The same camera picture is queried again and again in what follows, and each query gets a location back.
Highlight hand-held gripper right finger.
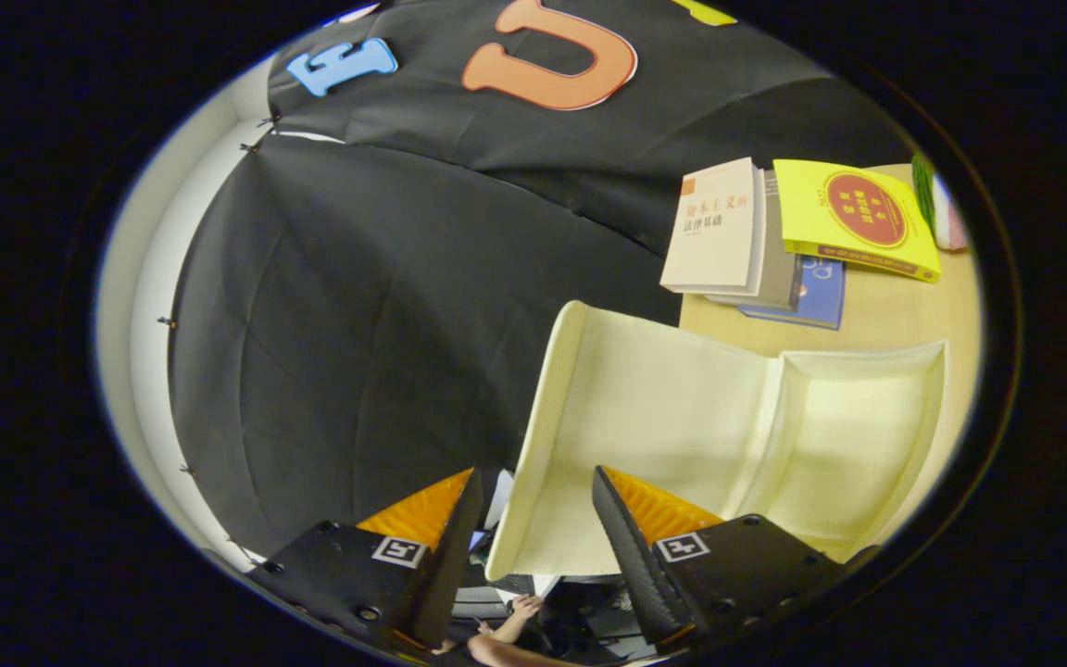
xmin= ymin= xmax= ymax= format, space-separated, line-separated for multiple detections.
xmin=591 ymin=465 xmax=879 ymax=651

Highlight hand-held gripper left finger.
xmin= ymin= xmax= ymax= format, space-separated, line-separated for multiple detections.
xmin=245 ymin=467 xmax=485 ymax=657

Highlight beige fabric storage box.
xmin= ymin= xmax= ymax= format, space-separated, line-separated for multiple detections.
xmin=484 ymin=300 xmax=952 ymax=582

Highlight grey book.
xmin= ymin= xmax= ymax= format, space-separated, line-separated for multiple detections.
xmin=708 ymin=170 xmax=805 ymax=312

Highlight blue book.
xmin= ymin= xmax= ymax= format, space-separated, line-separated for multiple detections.
xmin=738 ymin=255 xmax=846 ymax=332

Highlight beige paperback book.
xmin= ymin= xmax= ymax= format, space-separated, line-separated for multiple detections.
xmin=659 ymin=157 xmax=767 ymax=298

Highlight yellow book with red circle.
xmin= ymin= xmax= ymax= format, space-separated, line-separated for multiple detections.
xmin=772 ymin=158 xmax=943 ymax=284

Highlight watermelon slice plush toy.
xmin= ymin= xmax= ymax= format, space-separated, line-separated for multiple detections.
xmin=910 ymin=152 xmax=969 ymax=254

